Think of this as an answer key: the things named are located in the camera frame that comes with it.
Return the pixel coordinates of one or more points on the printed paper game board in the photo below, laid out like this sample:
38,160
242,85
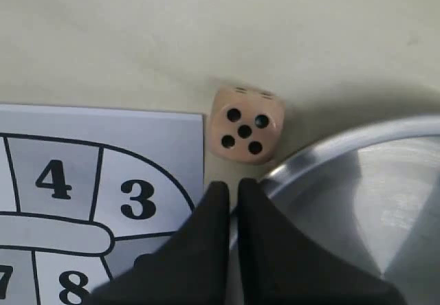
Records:
85,192

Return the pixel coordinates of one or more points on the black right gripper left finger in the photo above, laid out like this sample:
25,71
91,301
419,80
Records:
190,268

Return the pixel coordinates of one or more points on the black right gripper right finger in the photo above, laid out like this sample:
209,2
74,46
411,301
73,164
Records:
281,265

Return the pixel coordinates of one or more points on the wooden die black pips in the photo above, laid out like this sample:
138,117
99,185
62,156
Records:
245,124

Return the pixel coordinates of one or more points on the round stainless steel dish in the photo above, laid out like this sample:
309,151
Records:
369,196

